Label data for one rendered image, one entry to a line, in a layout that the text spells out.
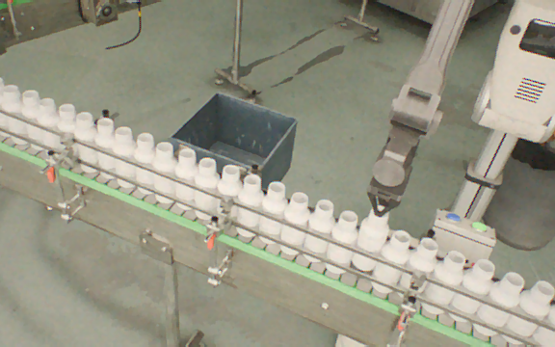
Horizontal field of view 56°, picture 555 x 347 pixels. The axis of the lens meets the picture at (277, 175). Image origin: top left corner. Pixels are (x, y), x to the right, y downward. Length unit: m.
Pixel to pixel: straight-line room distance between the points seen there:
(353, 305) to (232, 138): 0.91
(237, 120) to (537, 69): 0.97
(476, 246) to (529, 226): 1.62
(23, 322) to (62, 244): 0.42
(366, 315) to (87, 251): 1.64
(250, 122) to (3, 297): 1.32
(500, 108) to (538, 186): 1.20
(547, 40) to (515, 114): 0.22
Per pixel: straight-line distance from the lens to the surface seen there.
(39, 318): 2.43
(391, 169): 0.90
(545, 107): 1.56
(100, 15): 2.48
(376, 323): 1.27
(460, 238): 1.27
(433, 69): 0.92
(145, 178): 1.33
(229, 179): 1.19
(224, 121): 1.91
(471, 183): 1.76
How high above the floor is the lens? 1.95
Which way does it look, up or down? 41 degrees down
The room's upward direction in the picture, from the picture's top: 8 degrees clockwise
